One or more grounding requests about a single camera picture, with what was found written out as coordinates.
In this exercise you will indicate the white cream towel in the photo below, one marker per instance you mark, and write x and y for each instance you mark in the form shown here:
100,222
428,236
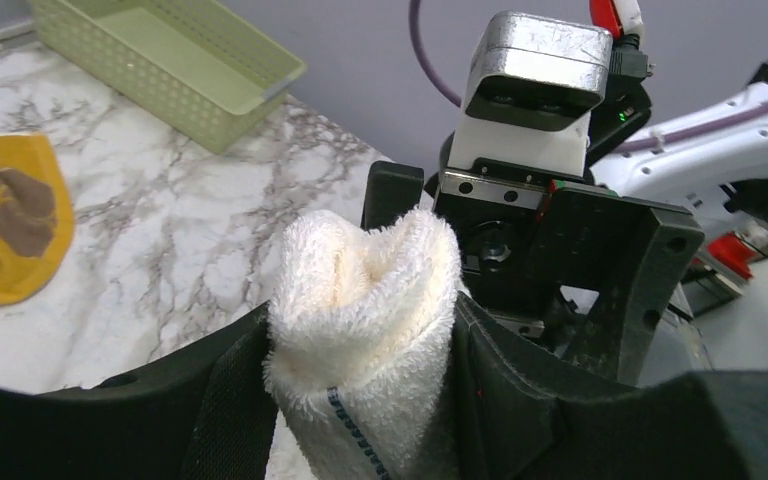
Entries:
361,326

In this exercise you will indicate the yellow brown towel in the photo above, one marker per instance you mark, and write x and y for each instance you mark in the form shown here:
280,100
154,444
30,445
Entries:
36,216

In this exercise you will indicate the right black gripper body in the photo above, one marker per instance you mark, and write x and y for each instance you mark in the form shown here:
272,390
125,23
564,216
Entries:
493,219

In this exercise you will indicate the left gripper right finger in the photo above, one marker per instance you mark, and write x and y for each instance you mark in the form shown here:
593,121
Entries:
522,413

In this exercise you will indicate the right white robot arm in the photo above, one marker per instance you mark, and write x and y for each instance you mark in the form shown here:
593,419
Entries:
713,163

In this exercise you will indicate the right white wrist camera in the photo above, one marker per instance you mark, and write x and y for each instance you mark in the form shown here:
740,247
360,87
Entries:
532,85

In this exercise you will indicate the green plastic basket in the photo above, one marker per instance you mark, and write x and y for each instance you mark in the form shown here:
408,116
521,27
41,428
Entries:
195,65

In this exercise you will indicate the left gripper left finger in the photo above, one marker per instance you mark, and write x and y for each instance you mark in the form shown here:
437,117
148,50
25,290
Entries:
200,412

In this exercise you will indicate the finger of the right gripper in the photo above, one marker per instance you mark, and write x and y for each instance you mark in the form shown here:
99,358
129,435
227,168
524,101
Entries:
392,189
632,253

